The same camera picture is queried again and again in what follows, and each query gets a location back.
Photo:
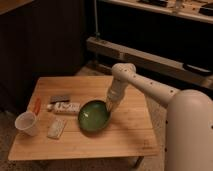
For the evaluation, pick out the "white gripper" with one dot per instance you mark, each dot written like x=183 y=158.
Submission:
x=115 y=94

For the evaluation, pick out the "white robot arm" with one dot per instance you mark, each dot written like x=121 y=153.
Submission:
x=189 y=129

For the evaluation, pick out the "wooden table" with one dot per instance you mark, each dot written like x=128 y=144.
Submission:
x=129 y=133

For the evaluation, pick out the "white tube with label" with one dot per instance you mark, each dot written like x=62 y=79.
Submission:
x=64 y=108

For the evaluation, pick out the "black object on shelf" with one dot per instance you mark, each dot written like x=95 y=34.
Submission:
x=197 y=70

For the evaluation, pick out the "white wrapped snack bar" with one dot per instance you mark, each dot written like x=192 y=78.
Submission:
x=56 y=128

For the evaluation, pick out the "long shelf beam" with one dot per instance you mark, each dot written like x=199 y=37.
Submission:
x=149 y=61

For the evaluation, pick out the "white plastic cup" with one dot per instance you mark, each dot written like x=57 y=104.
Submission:
x=27 y=123

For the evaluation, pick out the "metal vertical pole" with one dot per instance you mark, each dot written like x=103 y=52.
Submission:
x=97 y=33

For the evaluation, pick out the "green ceramic bowl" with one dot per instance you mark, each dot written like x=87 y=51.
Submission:
x=93 y=116

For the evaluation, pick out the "orange marker pen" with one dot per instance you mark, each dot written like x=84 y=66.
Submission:
x=37 y=106

